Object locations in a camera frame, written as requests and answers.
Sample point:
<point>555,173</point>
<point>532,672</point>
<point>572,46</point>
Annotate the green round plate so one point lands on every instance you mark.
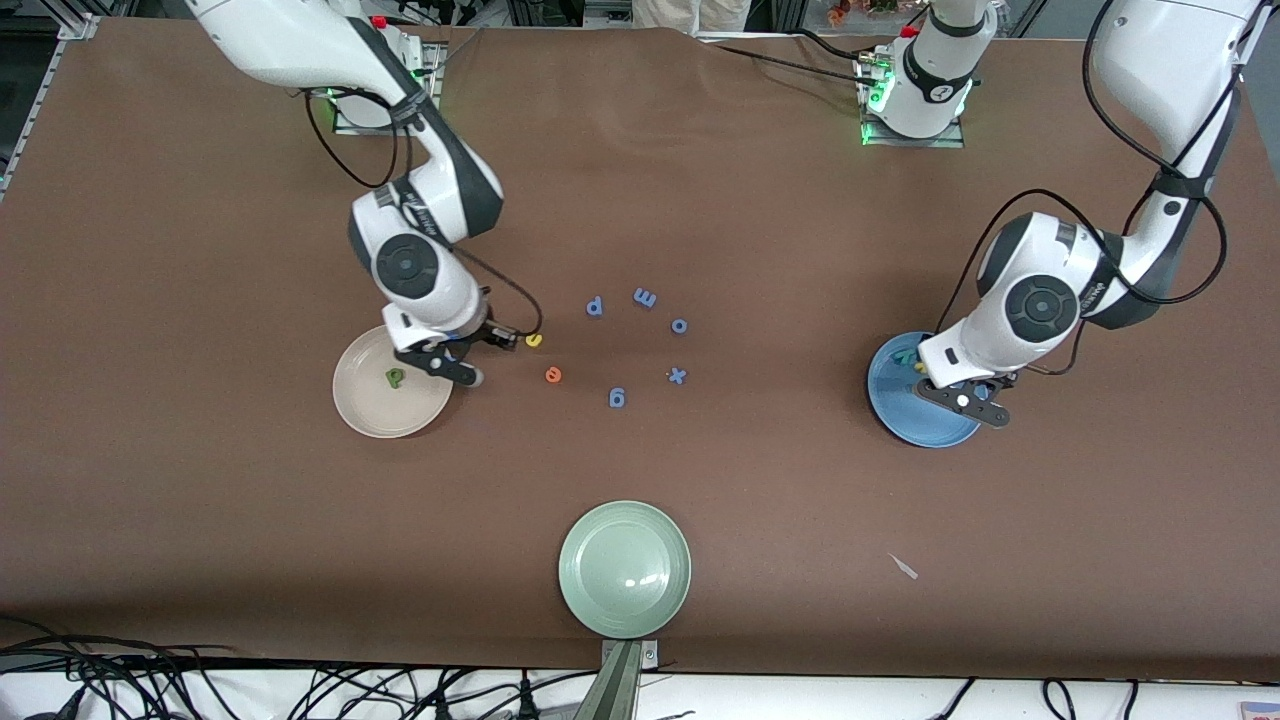
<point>625,570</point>

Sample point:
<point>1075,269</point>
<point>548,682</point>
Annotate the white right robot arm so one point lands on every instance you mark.
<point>290,40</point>

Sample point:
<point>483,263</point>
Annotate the blue round plate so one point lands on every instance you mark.
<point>900,410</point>

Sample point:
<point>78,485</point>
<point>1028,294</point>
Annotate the orange background items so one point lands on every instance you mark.
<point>840,12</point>

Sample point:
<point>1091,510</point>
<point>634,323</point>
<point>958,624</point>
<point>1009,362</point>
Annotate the white tape scrap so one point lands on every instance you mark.
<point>903,566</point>

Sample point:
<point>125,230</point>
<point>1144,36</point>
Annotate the person in beige trousers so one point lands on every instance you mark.
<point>690,12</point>

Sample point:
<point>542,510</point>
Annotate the teal foam letter y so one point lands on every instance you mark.
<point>905,356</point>

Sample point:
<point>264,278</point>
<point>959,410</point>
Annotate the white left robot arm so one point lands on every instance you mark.
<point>1040,300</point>

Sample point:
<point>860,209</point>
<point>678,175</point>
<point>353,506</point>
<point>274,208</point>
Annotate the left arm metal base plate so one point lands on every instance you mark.
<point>915,142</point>

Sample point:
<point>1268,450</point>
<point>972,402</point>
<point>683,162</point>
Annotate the beige round plate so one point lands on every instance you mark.
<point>375,405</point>

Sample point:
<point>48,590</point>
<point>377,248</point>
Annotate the grey metal camera bracket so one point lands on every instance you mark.
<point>625,680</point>

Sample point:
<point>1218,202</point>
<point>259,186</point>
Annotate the blue foam letter m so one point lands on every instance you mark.
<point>645,297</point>

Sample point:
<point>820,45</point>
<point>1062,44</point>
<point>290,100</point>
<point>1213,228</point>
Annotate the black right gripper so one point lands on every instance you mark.
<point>478,336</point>

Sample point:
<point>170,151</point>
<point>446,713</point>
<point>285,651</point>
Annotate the green foam letter b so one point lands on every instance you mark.
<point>392,380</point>

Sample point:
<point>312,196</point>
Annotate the blue foam letter g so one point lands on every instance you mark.
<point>623,398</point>

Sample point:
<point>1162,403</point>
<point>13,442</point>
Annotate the blue foam letter x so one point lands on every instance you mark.
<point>677,375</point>

